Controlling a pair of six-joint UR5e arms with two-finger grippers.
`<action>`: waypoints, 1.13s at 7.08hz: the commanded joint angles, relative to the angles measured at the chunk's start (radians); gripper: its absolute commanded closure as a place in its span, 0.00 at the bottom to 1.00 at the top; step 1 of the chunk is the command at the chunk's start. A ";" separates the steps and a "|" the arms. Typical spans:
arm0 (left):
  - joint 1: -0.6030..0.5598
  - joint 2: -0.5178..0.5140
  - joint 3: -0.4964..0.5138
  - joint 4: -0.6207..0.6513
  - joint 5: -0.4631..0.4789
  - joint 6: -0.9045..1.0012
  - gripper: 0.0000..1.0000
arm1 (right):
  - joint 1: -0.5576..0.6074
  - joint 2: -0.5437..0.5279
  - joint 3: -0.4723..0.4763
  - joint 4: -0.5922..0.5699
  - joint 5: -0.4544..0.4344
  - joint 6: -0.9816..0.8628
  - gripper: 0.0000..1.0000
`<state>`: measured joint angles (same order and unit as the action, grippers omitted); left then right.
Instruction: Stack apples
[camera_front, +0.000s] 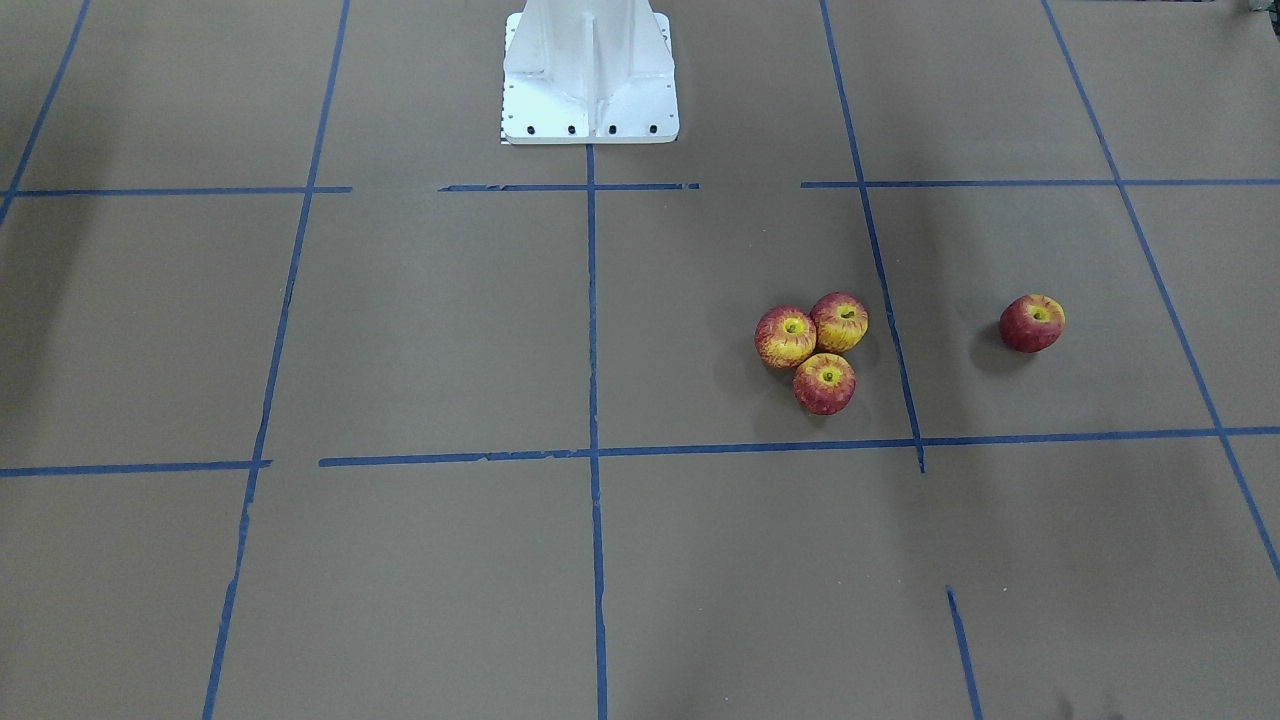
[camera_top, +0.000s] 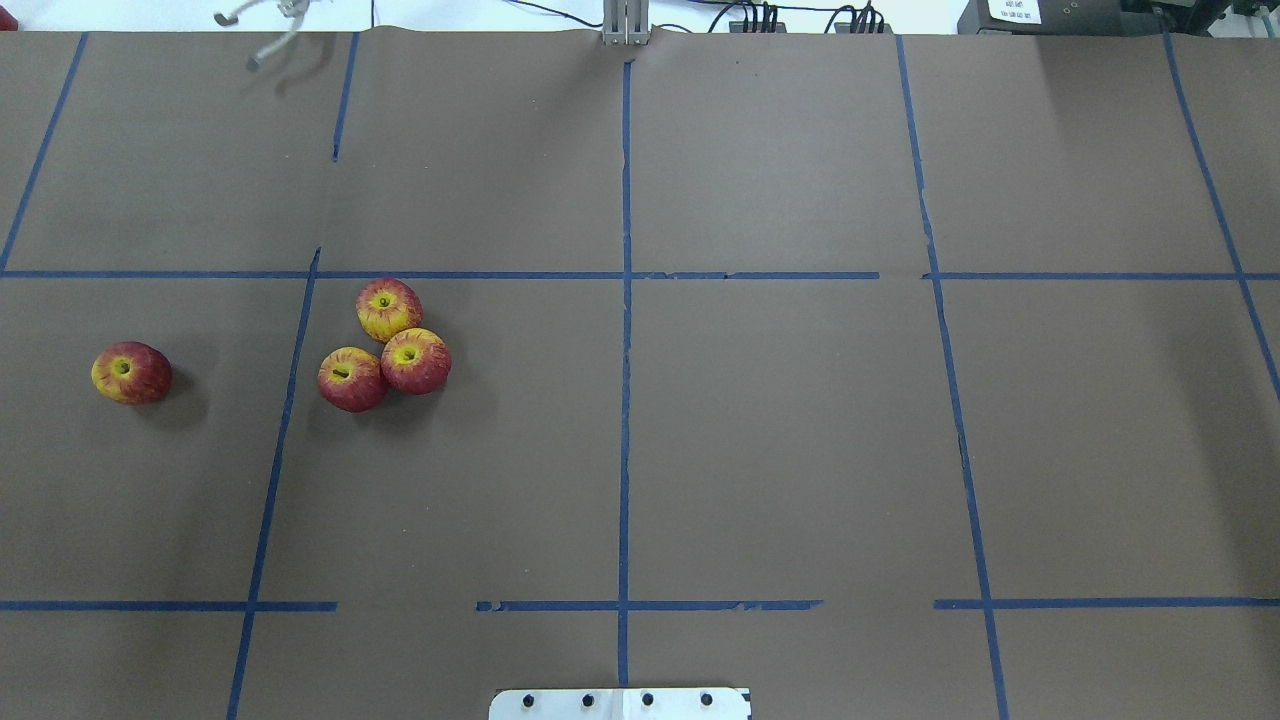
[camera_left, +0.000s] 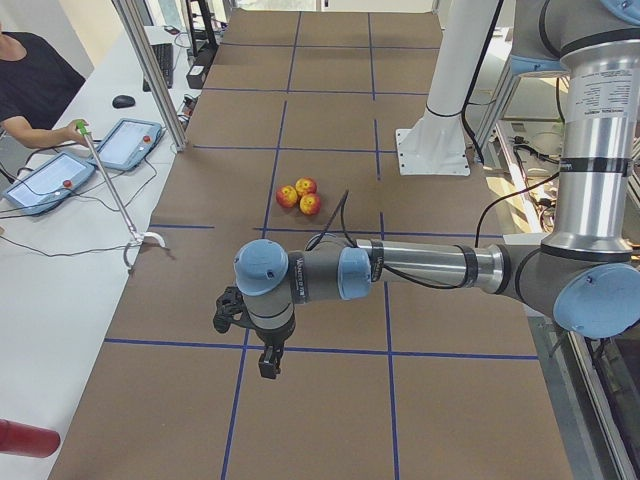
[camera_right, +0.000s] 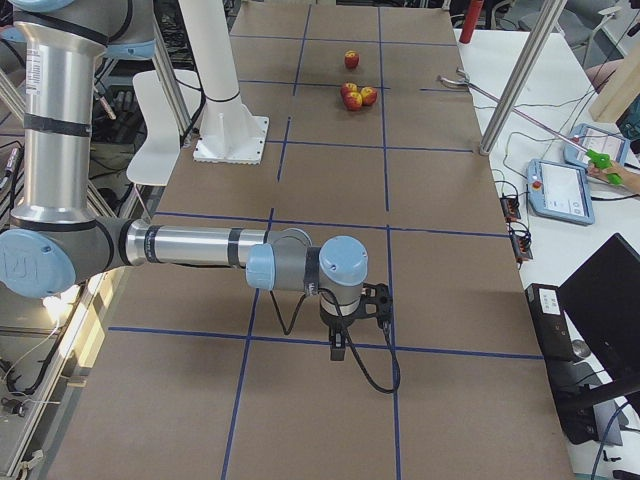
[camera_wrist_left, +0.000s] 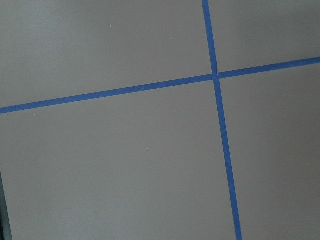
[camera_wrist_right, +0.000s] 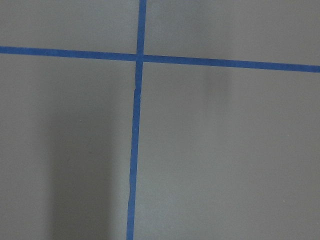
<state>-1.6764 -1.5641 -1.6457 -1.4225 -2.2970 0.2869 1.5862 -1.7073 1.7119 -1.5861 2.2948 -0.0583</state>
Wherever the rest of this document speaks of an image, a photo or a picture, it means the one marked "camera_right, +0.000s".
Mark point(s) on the aluminium frame post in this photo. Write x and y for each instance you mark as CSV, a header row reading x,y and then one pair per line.
x,y
549,14

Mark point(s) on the person's hand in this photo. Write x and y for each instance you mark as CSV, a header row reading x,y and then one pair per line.
x,y
597,172

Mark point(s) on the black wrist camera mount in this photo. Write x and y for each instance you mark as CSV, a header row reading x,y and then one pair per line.
x,y
377,303

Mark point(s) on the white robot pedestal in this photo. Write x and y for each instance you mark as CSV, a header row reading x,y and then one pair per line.
x,y
229,132

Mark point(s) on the far blue teach pendant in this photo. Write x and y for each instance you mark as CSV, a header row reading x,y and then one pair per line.
x,y
597,139

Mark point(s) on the orange circuit board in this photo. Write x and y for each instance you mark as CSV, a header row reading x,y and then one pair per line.
x,y
521,244
510,205

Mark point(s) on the lone red yellow apple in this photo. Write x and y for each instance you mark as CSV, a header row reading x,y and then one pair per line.
x,y
351,59

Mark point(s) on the back left red apple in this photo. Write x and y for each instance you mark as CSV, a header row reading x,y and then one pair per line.
x,y
348,87

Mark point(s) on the right red yellow apple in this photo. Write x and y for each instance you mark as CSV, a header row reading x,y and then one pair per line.
x,y
369,95

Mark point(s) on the blue teach pendant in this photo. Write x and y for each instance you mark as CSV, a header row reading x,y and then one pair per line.
x,y
559,191
597,139

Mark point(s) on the black desktop box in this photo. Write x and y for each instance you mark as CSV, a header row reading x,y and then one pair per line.
x,y
568,373

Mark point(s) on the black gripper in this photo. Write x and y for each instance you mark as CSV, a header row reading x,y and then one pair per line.
x,y
335,321

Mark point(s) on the orange circuit board upper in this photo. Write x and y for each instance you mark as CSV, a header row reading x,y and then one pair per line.
x,y
510,205

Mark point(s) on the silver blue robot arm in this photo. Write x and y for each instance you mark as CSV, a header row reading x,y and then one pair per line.
x,y
54,241

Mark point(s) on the red cylinder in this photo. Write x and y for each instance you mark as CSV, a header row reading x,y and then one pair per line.
x,y
472,16

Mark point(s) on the long reacher grabber tool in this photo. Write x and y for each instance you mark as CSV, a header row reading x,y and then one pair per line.
x,y
600,161

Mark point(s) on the orange circuit board lower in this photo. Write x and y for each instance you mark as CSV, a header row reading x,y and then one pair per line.
x,y
521,244

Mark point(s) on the near blue teach pendant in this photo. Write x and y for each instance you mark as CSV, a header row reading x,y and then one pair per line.
x,y
559,191

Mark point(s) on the front red apple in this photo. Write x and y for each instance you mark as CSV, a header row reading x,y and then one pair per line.
x,y
352,101

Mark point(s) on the black computer monitor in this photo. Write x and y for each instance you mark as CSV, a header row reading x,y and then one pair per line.
x,y
601,299

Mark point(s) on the white plastic chair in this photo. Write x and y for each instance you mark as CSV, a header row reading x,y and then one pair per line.
x,y
154,161

